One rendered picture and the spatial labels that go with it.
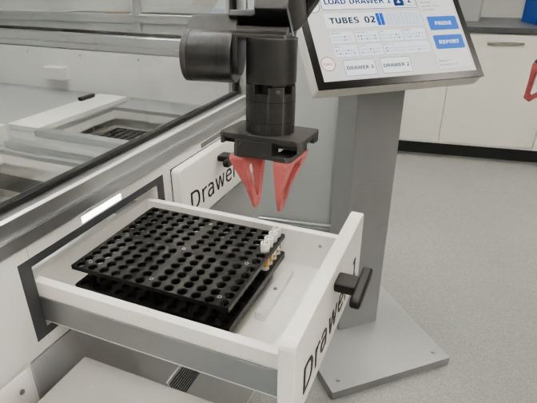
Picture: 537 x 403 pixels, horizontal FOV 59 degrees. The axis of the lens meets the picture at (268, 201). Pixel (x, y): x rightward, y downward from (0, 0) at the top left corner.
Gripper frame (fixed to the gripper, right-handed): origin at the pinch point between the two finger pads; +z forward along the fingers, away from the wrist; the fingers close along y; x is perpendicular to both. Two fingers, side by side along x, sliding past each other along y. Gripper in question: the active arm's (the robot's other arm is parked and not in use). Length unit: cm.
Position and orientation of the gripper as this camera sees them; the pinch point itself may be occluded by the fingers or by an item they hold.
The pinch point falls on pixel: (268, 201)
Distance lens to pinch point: 59.2
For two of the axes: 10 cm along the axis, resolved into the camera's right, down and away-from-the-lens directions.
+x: 3.9, -3.6, 8.5
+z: -0.2, 9.2, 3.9
